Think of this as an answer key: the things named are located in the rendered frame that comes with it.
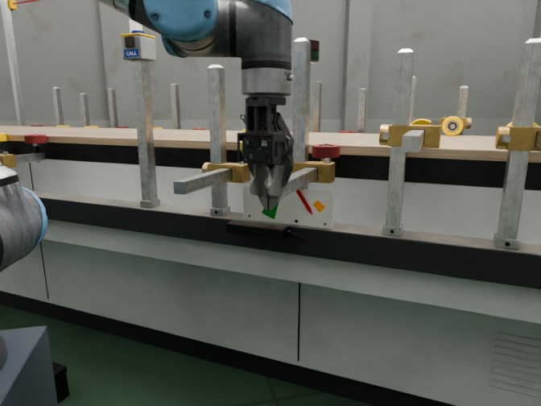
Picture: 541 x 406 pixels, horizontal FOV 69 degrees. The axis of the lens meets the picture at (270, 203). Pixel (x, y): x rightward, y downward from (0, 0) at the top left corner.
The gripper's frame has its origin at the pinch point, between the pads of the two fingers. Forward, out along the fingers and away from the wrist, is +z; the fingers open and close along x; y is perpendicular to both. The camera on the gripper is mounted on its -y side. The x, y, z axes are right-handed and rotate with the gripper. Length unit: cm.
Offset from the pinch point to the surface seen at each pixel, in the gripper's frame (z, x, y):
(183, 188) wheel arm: -0.3, -23.8, -4.9
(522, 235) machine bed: 15, 53, -51
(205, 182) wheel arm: -0.4, -23.6, -14.2
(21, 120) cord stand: -13, -259, -137
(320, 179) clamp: -0.9, 2.4, -28.1
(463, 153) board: -7, 36, -50
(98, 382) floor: 82, -81, -27
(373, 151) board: -7, 12, -50
